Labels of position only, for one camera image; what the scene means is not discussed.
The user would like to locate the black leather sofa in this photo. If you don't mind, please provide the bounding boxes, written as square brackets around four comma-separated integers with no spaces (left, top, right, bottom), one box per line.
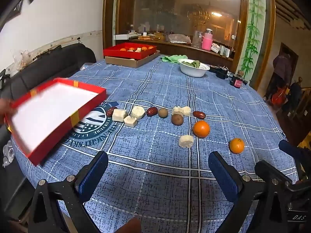
[0,42,97,221]

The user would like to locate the blue plaid tablecloth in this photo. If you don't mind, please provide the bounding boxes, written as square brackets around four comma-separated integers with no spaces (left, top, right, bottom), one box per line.
[11,53,300,233]

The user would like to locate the wooden mirror cabinet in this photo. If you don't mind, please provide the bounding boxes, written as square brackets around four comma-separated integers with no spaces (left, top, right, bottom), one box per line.
[102,0,277,73]

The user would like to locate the clear glass pitcher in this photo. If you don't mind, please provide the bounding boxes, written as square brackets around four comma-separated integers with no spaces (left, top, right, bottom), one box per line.
[192,30,203,48]

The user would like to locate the dark red jar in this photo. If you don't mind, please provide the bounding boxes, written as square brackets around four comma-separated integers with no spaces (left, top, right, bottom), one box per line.
[230,74,245,88]

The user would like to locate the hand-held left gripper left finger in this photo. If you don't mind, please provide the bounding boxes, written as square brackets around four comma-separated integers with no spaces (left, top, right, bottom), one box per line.
[28,150,110,233]

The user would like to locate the black device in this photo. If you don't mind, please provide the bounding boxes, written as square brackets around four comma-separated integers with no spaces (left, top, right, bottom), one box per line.
[216,66,229,79]

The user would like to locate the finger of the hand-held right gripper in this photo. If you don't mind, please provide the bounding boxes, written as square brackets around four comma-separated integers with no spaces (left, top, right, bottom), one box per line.
[255,160,293,187]
[279,139,304,162]

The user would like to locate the pink thermos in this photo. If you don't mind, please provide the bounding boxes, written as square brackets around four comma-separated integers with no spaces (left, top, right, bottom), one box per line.
[202,29,213,51]

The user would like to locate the white bowl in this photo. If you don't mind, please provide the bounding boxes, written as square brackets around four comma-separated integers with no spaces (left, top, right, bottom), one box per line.
[179,59,211,77]

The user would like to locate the small red box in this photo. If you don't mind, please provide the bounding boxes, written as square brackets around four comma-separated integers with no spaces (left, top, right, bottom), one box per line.
[103,42,157,60]

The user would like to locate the brown cardboard box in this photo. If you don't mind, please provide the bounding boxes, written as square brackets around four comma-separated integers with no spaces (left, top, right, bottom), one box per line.
[105,50,161,68]

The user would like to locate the green cloth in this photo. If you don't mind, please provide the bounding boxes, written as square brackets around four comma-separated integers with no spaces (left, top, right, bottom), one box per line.
[162,55,189,65]

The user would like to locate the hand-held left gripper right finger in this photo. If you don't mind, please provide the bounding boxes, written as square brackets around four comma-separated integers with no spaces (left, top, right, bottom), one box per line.
[208,151,287,233]

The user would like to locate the white small boxes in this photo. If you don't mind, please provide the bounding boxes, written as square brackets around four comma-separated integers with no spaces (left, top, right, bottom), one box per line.
[211,43,231,58]

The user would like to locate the white flat box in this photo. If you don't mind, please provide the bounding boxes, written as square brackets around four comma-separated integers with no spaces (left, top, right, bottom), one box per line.
[113,34,141,40]

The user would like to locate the crumpled clear plastic wrap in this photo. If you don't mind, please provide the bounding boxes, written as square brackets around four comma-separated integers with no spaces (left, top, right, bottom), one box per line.
[11,49,33,65]

